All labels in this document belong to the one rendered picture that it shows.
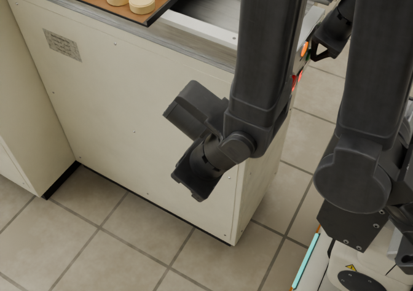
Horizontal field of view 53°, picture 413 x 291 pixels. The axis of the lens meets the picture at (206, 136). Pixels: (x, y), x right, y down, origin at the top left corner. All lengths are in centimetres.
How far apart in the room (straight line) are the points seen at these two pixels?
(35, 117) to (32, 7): 41
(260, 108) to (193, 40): 39
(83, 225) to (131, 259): 23
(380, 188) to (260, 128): 14
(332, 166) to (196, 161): 24
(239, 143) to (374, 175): 15
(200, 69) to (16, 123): 69
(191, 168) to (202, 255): 89
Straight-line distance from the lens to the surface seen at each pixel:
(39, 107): 139
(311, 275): 121
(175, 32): 83
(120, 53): 97
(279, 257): 151
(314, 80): 206
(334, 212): 75
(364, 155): 41
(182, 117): 54
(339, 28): 89
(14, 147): 139
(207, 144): 57
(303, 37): 90
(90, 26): 99
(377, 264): 89
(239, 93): 45
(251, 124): 47
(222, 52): 79
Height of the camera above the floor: 138
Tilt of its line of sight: 52 degrees down
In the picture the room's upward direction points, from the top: straight up
